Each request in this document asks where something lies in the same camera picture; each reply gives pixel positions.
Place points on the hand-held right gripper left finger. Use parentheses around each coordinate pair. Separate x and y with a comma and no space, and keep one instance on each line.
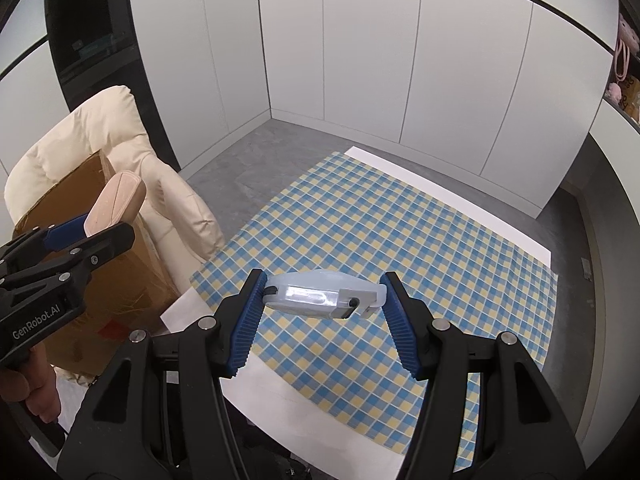
(247,320)

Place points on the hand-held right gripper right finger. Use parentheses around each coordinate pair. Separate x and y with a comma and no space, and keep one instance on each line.
(400,320)

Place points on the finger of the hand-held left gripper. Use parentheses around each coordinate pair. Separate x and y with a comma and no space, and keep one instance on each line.
(107,245)
(67,232)

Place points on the brown cardboard box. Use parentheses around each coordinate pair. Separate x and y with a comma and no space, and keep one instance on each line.
(135,280)

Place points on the pink powder puff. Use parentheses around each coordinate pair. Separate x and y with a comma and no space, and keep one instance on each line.
(117,200)

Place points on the clear plastic case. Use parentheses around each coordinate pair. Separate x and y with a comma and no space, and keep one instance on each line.
(320,290)

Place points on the person's left hand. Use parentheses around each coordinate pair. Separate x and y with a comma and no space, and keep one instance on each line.
(42,385)

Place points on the blue yellow checked tablecloth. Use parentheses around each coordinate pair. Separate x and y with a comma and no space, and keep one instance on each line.
(400,220)

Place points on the cream padded armchair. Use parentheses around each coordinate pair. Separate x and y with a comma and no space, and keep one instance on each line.
(100,125)

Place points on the black built-in cabinet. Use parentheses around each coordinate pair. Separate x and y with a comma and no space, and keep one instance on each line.
(95,25)

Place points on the white cabinet doors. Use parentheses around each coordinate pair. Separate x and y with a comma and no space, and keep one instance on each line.
(375,60)

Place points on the pink plush toy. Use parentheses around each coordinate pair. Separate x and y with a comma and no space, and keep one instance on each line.
(615,92)

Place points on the orange paw print box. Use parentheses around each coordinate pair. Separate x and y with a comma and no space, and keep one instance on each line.
(631,92)

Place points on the pink hanging bag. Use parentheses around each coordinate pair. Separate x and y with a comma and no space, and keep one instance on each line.
(625,45)

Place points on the wall outlet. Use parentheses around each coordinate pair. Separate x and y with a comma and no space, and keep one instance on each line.
(585,269)

